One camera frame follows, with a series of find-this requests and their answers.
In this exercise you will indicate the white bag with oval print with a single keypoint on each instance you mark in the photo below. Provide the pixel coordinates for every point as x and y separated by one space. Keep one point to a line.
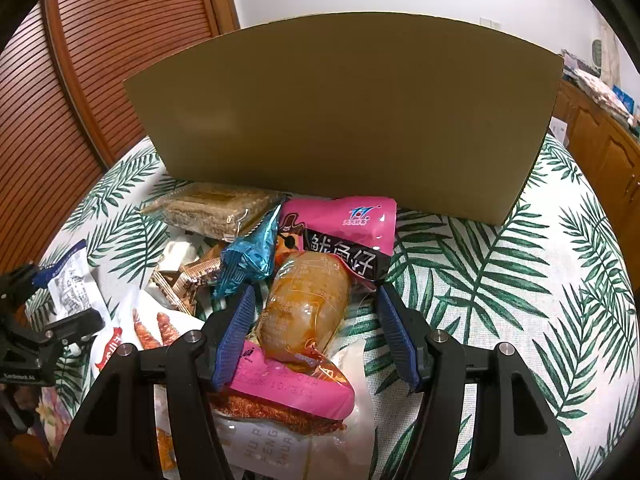
607 55

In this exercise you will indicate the small white snack packet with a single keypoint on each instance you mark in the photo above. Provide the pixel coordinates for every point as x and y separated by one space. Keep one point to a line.
180 252

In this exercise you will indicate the white shrimp print packet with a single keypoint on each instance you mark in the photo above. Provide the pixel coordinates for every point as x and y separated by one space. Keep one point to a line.
145 317

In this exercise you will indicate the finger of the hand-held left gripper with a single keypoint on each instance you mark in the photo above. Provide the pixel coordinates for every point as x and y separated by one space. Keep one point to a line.
75 326
20 281

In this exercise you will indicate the clear wafer biscuit packet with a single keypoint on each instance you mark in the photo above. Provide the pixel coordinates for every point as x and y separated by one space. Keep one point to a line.
210 207

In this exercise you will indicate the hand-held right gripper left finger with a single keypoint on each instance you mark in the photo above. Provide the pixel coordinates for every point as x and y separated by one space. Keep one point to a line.
234 331

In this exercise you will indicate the green leaf print tablecloth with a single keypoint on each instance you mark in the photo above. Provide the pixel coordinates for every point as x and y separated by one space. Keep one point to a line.
475 285

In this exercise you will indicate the small white box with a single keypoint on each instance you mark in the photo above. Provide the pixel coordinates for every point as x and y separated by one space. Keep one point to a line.
558 131

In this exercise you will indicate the pink and black snack packet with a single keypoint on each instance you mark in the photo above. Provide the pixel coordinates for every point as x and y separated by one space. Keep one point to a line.
345 220

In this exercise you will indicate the white and blue packet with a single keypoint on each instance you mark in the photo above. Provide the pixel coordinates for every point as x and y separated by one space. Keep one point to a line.
70 285

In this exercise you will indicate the blue foil snack packet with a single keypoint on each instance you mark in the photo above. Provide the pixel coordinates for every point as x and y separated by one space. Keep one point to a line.
245 260

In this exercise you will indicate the flat blue packet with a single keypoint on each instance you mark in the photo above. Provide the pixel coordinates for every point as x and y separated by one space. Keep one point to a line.
624 100

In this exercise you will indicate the wooden cabinet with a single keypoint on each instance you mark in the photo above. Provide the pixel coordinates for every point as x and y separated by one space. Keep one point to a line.
600 145

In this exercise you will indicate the clear orange meat snack packet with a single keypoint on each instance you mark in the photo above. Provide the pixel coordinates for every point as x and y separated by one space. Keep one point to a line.
300 305

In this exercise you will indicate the white wall socket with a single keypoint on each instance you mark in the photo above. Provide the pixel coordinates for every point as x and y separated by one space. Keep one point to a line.
490 24

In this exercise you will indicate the brown cardboard box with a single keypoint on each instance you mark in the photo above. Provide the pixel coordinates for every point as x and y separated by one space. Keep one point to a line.
350 120

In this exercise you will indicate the plain pink snack packet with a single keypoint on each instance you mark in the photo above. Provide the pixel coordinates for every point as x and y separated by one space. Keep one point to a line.
285 385

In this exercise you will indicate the louvered wooden door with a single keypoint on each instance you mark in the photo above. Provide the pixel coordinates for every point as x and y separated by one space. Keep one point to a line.
100 60

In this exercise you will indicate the clear packet with brown cake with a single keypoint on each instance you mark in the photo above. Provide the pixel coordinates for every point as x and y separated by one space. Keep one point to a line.
280 452

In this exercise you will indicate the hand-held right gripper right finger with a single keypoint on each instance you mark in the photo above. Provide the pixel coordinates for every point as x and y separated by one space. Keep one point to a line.
395 341

